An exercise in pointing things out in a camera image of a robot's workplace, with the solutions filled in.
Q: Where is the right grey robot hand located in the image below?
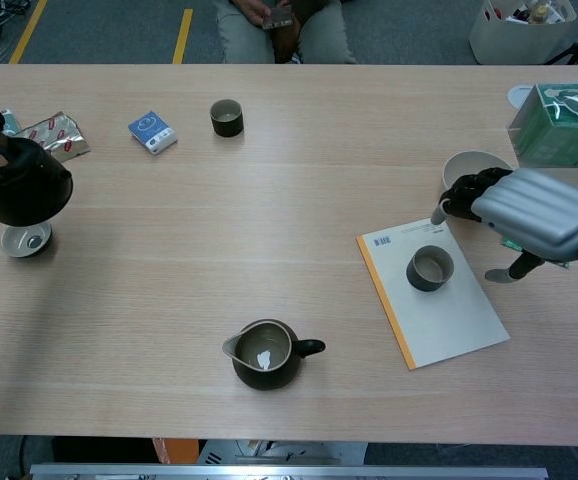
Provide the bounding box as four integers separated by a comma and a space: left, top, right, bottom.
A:
431, 167, 578, 286

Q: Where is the black teapot kettle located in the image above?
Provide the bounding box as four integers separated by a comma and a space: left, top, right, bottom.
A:
0, 135, 74, 229

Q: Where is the dark cylindrical teacup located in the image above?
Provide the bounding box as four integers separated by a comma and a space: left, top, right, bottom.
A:
209, 98, 245, 139
405, 244, 456, 293

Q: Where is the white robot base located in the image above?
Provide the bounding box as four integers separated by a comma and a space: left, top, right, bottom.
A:
196, 439, 369, 466

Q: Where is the teal white tea packet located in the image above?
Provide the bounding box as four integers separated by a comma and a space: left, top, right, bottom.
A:
0, 108, 22, 137

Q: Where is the green tea sachet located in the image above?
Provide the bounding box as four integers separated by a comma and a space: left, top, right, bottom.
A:
501, 237, 570, 269

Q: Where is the green tissue box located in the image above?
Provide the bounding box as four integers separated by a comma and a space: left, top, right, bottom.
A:
506, 82, 578, 169

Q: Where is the gold foil bag red print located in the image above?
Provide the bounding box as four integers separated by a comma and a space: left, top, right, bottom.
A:
11, 111, 92, 165

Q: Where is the large beige bowl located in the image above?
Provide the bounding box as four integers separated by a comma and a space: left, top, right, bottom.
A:
441, 150, 514, 192

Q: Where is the white round table grommet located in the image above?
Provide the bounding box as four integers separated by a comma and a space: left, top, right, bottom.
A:
507, 84, 538, 108

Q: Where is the small grey shallow cup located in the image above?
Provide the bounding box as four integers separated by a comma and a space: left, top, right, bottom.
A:
0, 222, 53, 259

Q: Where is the white notebook yellow spine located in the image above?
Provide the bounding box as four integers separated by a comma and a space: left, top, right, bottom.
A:
355, 215, 512, 372

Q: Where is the blue tea bag packet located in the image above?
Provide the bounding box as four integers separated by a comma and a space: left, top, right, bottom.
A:
128, 110, 178, 156

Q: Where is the white storage bin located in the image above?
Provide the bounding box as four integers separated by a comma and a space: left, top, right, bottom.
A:
468, 0, 578, 65

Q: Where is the seated person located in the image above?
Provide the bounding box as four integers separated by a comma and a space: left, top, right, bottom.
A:
212, 0, 358, 65

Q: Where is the dark phone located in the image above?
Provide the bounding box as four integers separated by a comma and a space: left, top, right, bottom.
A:
261, 5, 296, 32

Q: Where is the orange panel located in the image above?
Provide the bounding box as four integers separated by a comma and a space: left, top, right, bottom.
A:
151, 437, 200, 465

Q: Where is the dark pitcher with handle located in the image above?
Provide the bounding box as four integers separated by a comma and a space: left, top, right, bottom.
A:
221, 319, 327, 392

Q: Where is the aluminium rail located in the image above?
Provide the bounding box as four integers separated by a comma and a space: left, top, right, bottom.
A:
28, 462, 549, 480

